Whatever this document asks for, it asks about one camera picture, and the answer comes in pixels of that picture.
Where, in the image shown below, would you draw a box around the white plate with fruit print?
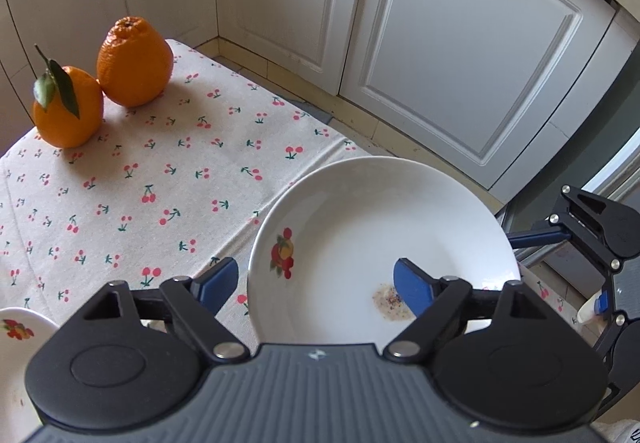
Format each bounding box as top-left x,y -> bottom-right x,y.
247,156 -> 520,347
0,307 -> 58,443

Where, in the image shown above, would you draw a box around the white kitchen cabinets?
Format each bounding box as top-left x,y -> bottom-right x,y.
1,0 -> 639,203

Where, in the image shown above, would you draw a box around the cherry print tablecloth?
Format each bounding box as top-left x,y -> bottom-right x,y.
1,42 -> 576,345

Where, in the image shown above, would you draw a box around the orange with green leaf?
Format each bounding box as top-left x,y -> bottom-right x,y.
32,44 -> 104,150

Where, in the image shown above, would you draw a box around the bumpy orange without leaf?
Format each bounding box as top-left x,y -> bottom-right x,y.
96,16 -> 174,107

